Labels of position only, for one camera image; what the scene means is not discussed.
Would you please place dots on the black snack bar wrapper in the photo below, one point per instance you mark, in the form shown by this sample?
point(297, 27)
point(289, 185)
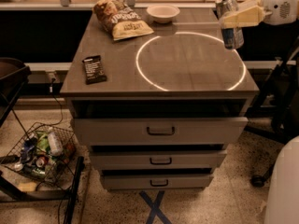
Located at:
point(94, 70)

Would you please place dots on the yellow sponge block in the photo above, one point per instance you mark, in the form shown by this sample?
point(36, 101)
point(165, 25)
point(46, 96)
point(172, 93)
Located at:
point(27, 187)

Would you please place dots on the brown yellow chip bag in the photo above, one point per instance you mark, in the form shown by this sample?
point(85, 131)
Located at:
point(120, 20)

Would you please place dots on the white paper bowl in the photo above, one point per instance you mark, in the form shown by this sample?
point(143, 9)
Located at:
point(163, 13)

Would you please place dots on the clear plastic bottle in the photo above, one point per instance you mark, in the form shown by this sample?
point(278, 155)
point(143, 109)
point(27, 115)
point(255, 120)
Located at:
point(56, 147)

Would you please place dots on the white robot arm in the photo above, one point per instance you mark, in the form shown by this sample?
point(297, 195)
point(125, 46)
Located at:
point(283, 198)

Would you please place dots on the bottom grey drawer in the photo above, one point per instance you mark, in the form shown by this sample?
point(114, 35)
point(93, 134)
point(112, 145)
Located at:
point(134, 182)

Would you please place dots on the silver blue redbull can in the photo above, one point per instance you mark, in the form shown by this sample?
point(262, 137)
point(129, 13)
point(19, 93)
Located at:
point(232, 37)

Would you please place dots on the top grey drawer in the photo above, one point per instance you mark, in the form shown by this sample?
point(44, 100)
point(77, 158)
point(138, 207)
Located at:
point(175, 131)

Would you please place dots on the grey drawer cabinet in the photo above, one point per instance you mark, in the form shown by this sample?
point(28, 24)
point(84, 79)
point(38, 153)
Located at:
point(182, 70)

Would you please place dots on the middle grey drawer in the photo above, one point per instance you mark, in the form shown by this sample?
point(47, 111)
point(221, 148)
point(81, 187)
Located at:
point(158, 160)

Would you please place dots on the black cart frame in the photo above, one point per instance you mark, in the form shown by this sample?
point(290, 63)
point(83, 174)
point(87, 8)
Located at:
point(13, 76)

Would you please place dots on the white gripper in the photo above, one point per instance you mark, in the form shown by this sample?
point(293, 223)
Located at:
point(277, 6)

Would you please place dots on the grey drawer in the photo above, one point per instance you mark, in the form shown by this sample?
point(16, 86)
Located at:
point(158, 160)
point(134, 182)
point(175, 131)

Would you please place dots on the black wire basket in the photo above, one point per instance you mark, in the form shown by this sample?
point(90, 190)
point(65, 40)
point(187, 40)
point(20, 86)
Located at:
point(21, 159)

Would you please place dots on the red soda can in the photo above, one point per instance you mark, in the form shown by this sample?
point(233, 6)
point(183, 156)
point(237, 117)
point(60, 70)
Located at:
point(41, 161)

